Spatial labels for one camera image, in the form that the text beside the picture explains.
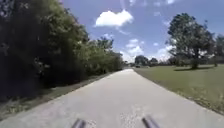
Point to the distant row of trees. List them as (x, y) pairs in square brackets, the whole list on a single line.
[(141, 60)]

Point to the grey asphalt path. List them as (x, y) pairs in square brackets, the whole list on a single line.
[(116, 96)]

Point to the robot's own part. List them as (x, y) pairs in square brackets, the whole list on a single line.
[(150, 122), (78, 123)]

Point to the dense wood of trees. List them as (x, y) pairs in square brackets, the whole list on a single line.
[(40, 50)]

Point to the large round-crowned tree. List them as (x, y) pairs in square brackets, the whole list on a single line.
[(190, 36)]

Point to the wide grass field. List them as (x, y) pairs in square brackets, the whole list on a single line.
[(193, 81)]

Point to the grass strip beside wood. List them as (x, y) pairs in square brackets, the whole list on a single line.
[(30, 101)]

